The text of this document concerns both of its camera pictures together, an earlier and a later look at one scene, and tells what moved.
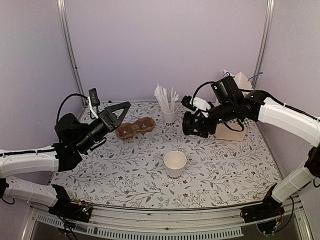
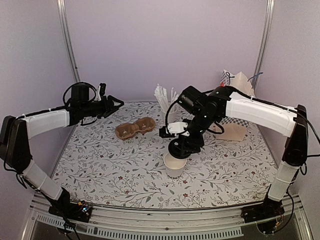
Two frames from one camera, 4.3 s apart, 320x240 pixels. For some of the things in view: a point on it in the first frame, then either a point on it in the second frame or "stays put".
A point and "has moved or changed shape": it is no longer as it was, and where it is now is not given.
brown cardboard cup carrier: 125,130 stays put
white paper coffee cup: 174,162 stays put
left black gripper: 110,124 → 107,106
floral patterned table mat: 170,168 stays put
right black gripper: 200,123 → 190,144
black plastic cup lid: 188,122 has moved or changed shape
